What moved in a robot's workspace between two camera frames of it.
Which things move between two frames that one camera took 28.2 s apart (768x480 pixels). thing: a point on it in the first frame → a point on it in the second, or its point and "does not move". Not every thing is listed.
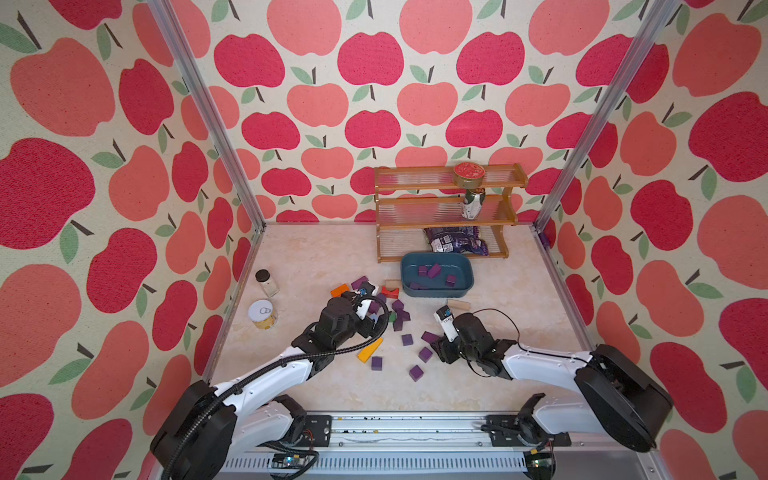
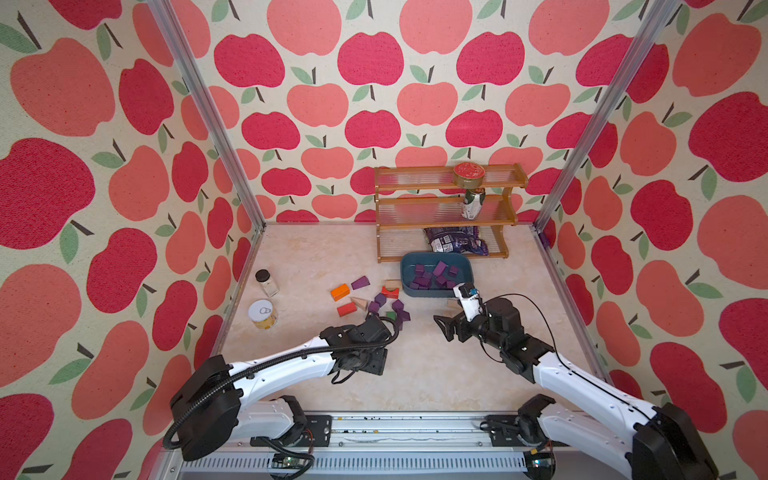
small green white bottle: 472,203 does not move
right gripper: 442,348 → 448,326
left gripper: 368,325 → 379,365
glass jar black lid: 263,276 does not move
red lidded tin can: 468,175 does not move
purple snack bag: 456,239 does not move
